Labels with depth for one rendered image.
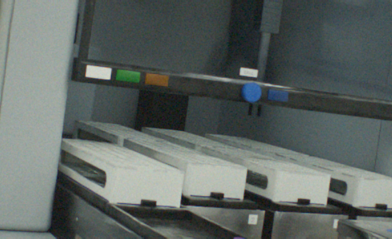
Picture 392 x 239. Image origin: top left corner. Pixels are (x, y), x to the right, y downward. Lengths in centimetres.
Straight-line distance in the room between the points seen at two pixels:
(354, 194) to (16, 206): 55
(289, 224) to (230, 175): 12
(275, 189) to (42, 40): 43
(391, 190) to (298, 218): 21
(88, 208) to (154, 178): 10
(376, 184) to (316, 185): 12
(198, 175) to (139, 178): 17
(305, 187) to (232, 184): 13
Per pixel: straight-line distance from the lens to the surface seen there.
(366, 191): 146
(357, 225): 123
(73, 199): 124
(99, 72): 126
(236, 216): 130
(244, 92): 134
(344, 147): 171
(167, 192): 117
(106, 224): 110
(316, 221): 137
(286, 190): 138
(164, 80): 129
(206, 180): 131
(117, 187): 114
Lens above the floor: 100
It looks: 3 degrees down
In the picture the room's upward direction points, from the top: 8 degrees clockwise
